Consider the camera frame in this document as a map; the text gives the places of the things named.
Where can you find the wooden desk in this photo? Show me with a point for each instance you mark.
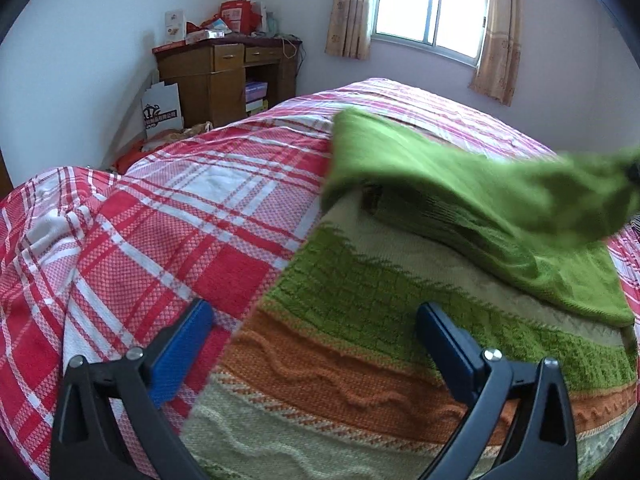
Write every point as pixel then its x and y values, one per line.
pixel 220 85

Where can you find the beige curtain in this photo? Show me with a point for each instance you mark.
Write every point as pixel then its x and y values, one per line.
pixel 500 35
pixel 350 10

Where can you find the brown patterned bag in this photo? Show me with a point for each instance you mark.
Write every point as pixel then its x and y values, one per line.
pixel 180 135

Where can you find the window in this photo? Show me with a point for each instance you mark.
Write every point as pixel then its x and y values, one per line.
pixel 410 5

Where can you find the red plastic bag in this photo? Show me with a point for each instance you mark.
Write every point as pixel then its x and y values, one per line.
pixel 132 157

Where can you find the stack of boxes in desk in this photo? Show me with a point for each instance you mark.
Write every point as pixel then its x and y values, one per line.
pixel 256 97

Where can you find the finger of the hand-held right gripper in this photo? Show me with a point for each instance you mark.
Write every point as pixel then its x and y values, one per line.
pixel 634 170

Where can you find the white printed paper bag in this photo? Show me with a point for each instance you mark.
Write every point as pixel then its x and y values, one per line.
pixel 162 110

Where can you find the green striped knit sweater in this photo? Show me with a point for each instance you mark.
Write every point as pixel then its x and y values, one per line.
pixel 350 280

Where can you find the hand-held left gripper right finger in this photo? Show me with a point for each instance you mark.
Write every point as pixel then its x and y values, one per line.
pixel 450 355

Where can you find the white upright box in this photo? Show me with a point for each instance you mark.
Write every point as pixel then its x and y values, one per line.
pixel 175 27

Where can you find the red plaid bed blanket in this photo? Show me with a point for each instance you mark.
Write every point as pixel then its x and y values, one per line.
pixel 200 200

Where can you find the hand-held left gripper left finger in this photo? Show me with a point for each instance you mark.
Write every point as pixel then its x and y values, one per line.
pixel 185 345

